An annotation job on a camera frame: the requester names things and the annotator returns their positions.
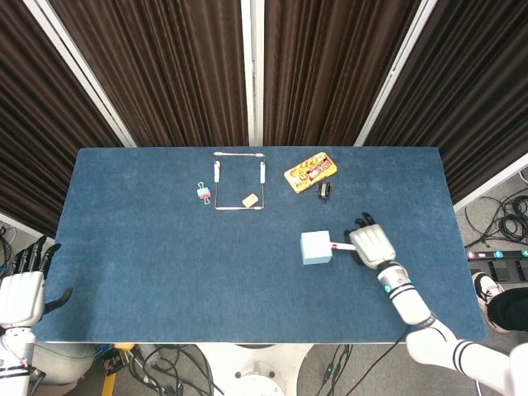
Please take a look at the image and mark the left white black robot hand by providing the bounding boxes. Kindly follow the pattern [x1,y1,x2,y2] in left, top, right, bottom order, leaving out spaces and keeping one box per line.
[0,235,74,329]

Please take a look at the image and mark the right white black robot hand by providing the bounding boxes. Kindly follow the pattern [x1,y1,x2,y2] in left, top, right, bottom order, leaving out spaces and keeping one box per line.
[344,212,397,271]

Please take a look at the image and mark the light blue cube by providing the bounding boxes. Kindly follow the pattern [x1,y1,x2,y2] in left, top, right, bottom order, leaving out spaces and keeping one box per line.
[300,230,334,266]

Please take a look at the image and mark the yellow snack box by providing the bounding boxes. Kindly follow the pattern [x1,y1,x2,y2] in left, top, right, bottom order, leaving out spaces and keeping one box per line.
[283,151,337,195]

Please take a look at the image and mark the small black printed box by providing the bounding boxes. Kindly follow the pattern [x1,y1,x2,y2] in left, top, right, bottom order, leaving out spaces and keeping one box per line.
[102,350,125,376]

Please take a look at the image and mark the white sneaker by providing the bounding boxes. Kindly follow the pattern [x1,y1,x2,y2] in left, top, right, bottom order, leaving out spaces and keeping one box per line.
[472,271,507,334]

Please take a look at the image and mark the black foot pedal board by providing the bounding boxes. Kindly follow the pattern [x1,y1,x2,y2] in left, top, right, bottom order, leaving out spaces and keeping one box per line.
[464,248,528,285]

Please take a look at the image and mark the black trouser leg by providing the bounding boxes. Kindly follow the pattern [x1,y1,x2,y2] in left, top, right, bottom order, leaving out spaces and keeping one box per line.
[490,287,528,332]

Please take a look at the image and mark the dark brown curtain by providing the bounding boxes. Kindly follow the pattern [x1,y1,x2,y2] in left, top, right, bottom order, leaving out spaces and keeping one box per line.
[365,0,528,203]
[49,0,248,148]
[263,0,422,146]
[0,0,125,238]

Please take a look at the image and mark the blue felt table mat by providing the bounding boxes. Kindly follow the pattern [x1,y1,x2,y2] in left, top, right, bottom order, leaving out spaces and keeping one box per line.
[35,147,488,344]

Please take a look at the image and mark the white table base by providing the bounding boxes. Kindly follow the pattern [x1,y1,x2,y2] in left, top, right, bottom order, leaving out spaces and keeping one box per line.
[197,342,314,396]

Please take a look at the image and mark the white frame rail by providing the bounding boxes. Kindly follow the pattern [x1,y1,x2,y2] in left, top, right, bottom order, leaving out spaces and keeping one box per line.
[453,152,528,211]
[0,212,54,244]

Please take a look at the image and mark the black cable with inline switch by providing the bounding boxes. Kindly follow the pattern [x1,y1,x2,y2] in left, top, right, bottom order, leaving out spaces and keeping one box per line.
[315,344,356,396]

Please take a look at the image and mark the black floor cable bundle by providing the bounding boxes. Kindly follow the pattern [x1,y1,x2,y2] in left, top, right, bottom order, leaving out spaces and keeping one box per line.
[465,196,528,247]

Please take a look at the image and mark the black cable tangle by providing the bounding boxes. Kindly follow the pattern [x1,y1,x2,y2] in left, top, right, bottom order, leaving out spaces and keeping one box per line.
[130,344,224,396]

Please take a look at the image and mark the white frame post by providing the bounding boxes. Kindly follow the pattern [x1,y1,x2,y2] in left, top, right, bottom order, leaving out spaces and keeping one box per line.
[22,0,137,149]
[241,0,265,146]
[353,0,438,146]

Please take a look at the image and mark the white wire frame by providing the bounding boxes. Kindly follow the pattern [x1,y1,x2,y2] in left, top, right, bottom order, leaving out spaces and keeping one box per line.
[213,162,266,212]

